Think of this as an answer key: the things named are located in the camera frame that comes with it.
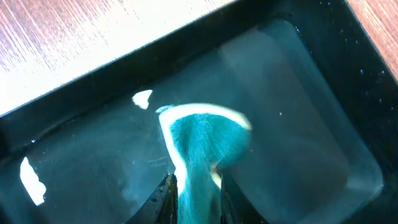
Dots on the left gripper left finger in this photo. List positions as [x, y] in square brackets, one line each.
[161, 206]

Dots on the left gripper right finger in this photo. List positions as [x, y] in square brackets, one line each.
[235, 207]

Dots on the green yellow sponge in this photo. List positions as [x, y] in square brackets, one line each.
[201, 139]

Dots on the black water tray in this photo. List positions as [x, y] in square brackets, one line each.
[321, 102]

